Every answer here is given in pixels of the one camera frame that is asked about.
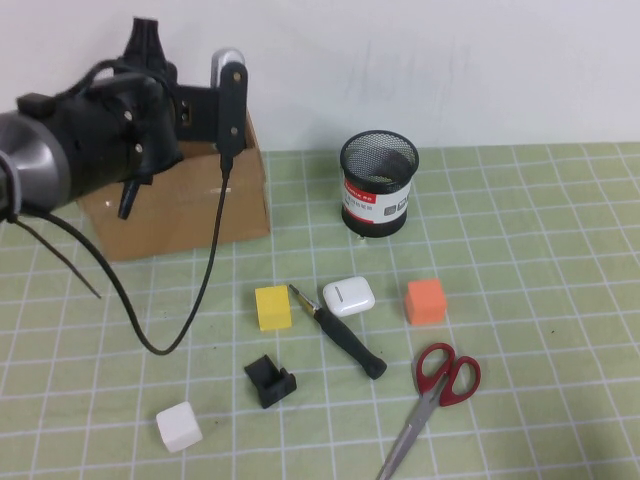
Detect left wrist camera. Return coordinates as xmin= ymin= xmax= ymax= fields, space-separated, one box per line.
xmin=210 ymin=47 xmax=250 ymax=157

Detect white earbuds case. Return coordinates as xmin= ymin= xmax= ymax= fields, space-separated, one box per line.
xmin=322 ymin=275 xmax=376 ymax=319

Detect brown cardboard box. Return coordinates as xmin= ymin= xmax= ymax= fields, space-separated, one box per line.
xmin=77 ymin=107 xmax=274 ymax=263

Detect black mesh pen holder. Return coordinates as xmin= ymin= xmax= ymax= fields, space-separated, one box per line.
xmin=340 ymin=130 xmax=421 ymax=240

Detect red handled scissors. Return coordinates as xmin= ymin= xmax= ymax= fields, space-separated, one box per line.
xmin=374 ymin=342 xmax=483 ymax=480

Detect white cube block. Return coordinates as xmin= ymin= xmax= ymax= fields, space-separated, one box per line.
xmin=155 ymin=401 xmax=204 ymax=454

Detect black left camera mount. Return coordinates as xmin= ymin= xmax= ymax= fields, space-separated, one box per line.
xmin=172 ymin=83 xmax=221 ymax=144

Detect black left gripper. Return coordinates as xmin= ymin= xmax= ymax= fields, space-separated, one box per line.
xmin=112 ymin=17 xmax=184 ymax=181

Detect black left camera cable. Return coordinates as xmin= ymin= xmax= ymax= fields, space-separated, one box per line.
xmin=42 ymin=153 xmax=235 ymax=356

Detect yellow cube block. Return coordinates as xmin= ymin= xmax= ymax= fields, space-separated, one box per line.
xmin=254 ymin=284 xmax=294 ymax=333

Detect green checkered tablecloth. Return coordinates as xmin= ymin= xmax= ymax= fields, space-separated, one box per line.
xmin=0 ymin=143 xmax=640 ymax=480

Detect black handled screwdriver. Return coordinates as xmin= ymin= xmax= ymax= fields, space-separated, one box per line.
xmin=289 ymin=283 xmax=389 ymax=381

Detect orange cube block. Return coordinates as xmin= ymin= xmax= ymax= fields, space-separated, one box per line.
xmin=403 ymin=278 xmax=448 ymax=326

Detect black plastic bracket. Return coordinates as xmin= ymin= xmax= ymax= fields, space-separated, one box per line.
xmin=243 ymin=353 xmax=298 ymax=410

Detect thin black zip tie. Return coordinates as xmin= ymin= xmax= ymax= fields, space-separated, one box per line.
xmin=0 ymin=214 xmax=103 ymax=300

